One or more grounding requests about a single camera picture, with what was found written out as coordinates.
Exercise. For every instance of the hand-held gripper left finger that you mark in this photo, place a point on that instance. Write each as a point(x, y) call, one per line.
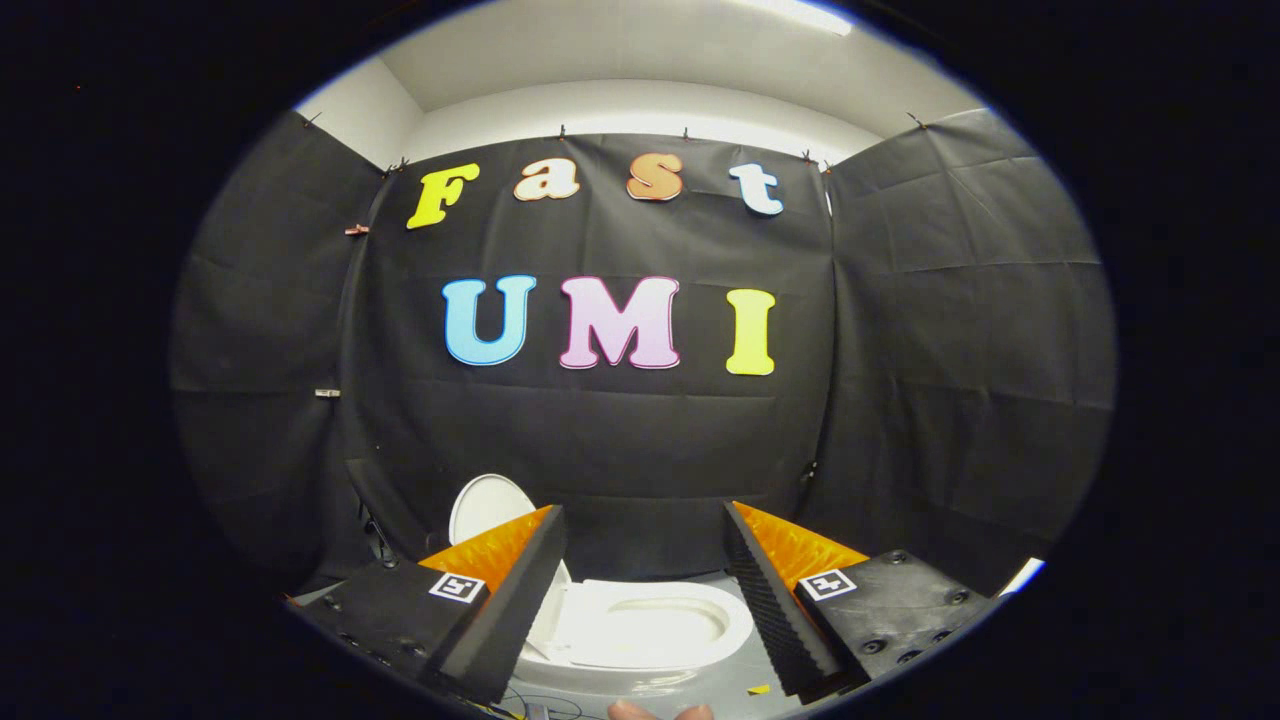
point(515, 610)

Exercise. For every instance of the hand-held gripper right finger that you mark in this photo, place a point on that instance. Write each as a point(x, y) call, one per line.
point(775, 610)

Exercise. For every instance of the white toilet seat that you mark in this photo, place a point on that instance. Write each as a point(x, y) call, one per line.
point(650, 589)

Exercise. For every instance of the black backdrop cloth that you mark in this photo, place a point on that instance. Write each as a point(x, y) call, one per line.
point(620, 440)

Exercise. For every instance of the white panel edge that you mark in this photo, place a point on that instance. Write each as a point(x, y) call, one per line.
point(1024, 577)

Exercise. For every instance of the row of black cloth clips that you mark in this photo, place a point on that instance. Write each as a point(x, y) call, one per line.
point(562, 131)

